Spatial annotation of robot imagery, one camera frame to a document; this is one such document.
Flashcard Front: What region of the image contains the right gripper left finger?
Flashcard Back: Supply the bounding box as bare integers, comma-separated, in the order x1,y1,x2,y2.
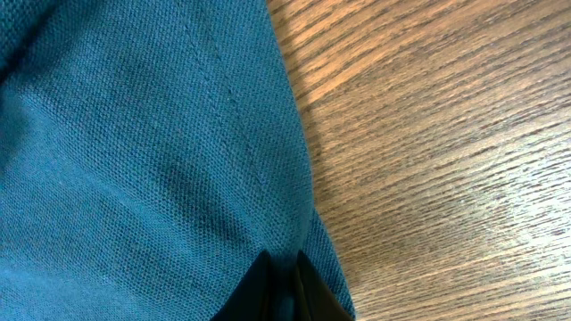
211,251,271,321

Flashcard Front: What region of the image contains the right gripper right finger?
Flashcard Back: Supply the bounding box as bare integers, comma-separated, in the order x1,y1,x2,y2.
294,251,353,321

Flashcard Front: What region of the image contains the blue polo shirt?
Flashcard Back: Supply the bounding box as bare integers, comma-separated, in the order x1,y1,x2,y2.
1,0,355,320

